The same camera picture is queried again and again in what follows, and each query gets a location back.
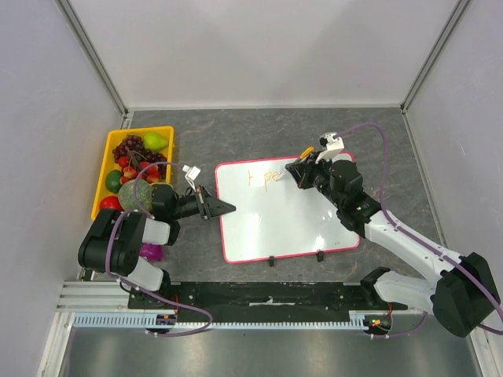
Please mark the aluminium frame rail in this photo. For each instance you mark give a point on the aluminium frame rail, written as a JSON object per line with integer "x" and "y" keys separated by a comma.
{"x": 92, "y": 297}

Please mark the green lime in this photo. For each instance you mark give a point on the green lime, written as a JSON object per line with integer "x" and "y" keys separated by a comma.
{"x": 113, "y": 181}

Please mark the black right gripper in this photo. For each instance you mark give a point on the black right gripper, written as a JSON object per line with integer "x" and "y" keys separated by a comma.
{"x": 307, "y": 175}

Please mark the purple snack packet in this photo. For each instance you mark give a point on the purple snack packet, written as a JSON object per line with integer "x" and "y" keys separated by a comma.
{"x": 152, "y": 252}

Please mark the red cherry cluster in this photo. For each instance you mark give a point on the red cherry cluster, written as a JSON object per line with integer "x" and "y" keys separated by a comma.
{"x": 132, "y": 170}

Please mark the purple grape bunch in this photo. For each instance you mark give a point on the purple grape bunch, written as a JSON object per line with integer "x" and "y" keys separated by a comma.
{"x": 132, "y": 147}

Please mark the pink framed whiteboard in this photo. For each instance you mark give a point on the pink framed whiteboard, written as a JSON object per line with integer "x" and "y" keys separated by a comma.
{"x": 273, "y": 217}

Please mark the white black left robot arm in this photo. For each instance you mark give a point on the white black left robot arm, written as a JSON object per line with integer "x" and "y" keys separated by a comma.
{"x": 113, "y": 243}

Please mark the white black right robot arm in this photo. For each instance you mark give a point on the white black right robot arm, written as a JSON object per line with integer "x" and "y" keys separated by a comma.
{"x": 459, "y": 291}

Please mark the green pear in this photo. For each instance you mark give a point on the green pear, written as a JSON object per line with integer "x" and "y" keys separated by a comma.
{"x": 155, "y": 141}

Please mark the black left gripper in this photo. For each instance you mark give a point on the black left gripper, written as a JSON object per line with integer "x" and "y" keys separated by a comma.
{"x": 210, "y": 206}

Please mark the red apple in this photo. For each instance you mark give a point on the red apple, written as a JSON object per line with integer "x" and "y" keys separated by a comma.
{"x": 110, "y": 202}

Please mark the green netted melon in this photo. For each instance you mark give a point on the green netted melon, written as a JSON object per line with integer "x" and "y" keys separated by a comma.
{"x": 131, "y": 194}

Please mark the yellow plastic fruit basket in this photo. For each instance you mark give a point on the yellow plastic fruit basket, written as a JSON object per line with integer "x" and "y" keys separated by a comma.
{"x": 108, "y": 164}

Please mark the yellow capped marker pen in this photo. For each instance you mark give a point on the yellow capped marker pen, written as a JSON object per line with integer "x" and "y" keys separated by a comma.
{"x": 291, "y": 166}

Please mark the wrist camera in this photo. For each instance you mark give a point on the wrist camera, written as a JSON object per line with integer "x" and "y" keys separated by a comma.
{"x": 332, "y": 145}
{"x": 191, "y": 174}

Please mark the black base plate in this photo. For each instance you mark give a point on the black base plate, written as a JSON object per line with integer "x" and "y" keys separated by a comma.
{"x": 268, "y": 302}

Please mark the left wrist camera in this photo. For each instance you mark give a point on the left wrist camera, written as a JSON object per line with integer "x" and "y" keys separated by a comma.
{"x": 191, "y": 174}

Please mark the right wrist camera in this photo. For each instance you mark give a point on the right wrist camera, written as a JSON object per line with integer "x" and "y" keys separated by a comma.
{"x": 332, "y": 145}

